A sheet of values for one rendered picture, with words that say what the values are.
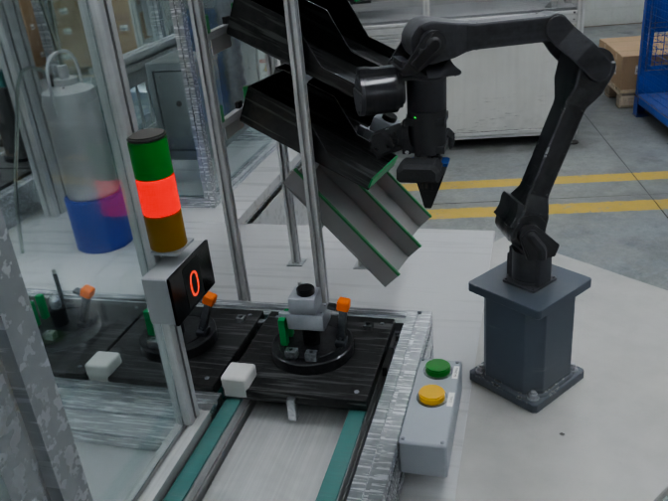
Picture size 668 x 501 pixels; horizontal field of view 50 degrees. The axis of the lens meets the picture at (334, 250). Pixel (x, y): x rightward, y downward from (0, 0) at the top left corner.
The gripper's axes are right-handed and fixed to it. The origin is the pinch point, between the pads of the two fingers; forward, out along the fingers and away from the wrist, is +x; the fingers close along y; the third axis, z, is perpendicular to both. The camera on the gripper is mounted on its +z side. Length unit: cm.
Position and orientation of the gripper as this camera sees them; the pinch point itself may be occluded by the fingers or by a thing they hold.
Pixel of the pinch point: (427, 186)
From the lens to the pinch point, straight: 110.3
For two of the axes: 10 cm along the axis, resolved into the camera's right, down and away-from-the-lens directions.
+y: -2.6, 4.4, -8.6
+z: -9.6, -0.5, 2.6
